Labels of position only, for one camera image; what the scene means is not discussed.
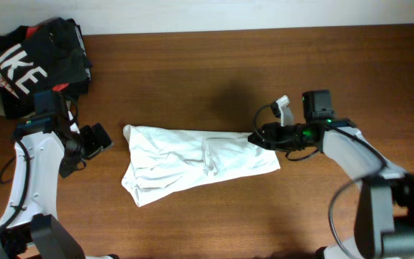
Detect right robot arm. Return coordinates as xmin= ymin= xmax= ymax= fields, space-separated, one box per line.
xmin=248 ymin=90 xmax=414 ymax=259

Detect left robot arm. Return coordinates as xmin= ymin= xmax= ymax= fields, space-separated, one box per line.
xmin=0 ymin=90 xmax=113 ymax=258

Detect black folded shirt white letters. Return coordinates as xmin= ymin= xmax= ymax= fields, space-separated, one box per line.
xmin=0 ymin=17 xmax=93 ymax=119

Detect white polo shirt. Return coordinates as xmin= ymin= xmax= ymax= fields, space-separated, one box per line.
xmin=121 ymin=124 xmax=280 ymax=207

